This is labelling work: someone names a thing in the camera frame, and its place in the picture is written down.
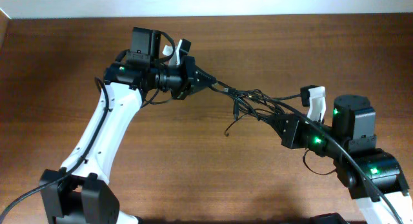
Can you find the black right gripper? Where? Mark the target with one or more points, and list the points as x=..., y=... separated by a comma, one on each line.
x=291, y=137

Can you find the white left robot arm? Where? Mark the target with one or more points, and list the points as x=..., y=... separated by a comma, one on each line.
x=78, y=192

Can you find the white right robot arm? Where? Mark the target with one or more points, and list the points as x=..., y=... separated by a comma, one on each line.
x=374, y=178

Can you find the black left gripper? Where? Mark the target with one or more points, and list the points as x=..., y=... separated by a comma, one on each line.
x=188, y=71

